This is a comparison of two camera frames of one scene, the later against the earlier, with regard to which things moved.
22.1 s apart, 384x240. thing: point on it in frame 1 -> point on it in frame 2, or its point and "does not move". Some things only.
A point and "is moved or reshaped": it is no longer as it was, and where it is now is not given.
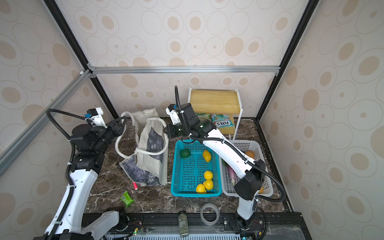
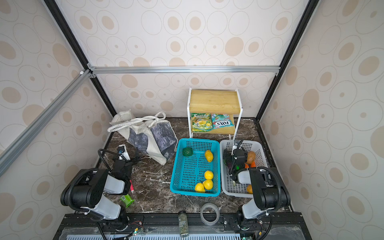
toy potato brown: (250, 153) does not move
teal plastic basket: (187, 173) does not move
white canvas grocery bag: (149, 163) is moved or reshaped
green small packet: (126, 198) does not move
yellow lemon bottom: (200, 188) does not move
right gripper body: (177, 129) -> (230, 154)
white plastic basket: (229, 178) does not move
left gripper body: (114, 130) -> (128, 165)
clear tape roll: (213, 206) does not move
